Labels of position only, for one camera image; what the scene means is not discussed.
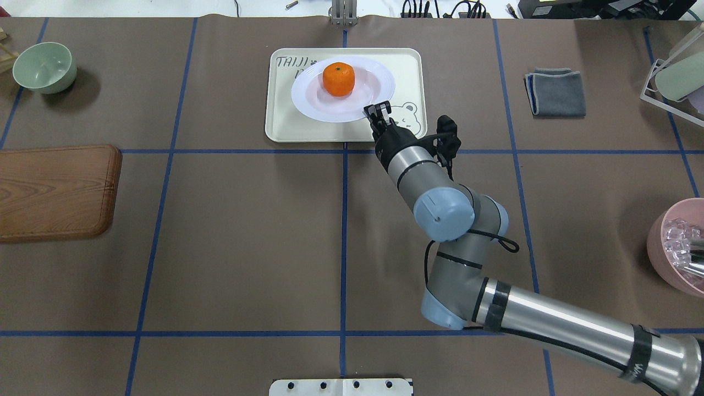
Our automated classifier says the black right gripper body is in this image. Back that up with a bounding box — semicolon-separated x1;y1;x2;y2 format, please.
372;115;461;166

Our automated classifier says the white round plate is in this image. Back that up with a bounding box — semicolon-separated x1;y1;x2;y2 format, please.
291;56;395;123

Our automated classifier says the orange fruit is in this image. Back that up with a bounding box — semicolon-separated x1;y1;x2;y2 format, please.
322;61;355;97

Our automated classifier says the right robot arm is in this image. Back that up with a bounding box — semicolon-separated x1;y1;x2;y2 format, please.
363;101;702;395

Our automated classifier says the cream bear print tray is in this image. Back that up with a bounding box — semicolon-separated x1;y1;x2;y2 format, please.
265;48;427;143

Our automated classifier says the folded grey cloth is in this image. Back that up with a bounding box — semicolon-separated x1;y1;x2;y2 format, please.
525;68;587;117

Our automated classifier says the pink bowl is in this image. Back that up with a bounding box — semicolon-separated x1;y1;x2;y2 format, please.
647;197;703;298

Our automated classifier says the wooden cutting board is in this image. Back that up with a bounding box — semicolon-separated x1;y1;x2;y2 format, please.
1;145;122;243

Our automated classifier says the light green bowl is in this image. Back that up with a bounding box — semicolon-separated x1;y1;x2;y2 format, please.
12;42;78;94

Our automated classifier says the metal scoop in bowl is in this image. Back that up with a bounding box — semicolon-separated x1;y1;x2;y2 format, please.
672;238;703;277

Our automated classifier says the wooden cup rack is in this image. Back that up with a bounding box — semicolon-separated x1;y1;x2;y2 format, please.
1;28;19;73

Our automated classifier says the aluminium camera post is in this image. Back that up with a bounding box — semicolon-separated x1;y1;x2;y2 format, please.
329;0;359;27

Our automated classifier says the white wire cup rack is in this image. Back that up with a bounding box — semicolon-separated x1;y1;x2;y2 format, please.
640;23;703;127

